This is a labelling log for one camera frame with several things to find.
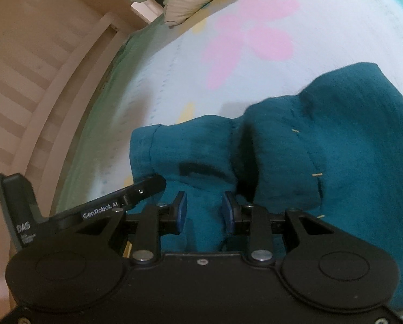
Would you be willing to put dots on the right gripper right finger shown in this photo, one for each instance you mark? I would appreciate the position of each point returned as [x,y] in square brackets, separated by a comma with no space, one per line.
[231,211]

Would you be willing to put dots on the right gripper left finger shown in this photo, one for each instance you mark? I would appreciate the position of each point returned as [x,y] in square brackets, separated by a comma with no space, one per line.
[178,213]

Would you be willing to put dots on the teal fabric pants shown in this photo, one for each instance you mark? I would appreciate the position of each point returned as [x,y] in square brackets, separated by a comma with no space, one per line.
[334,150]

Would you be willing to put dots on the white floral bed sheet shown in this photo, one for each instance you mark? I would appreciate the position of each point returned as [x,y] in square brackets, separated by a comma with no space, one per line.
[229,55]

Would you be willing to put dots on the wooden bed frame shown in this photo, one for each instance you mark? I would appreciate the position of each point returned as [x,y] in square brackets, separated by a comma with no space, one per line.
[53,56]

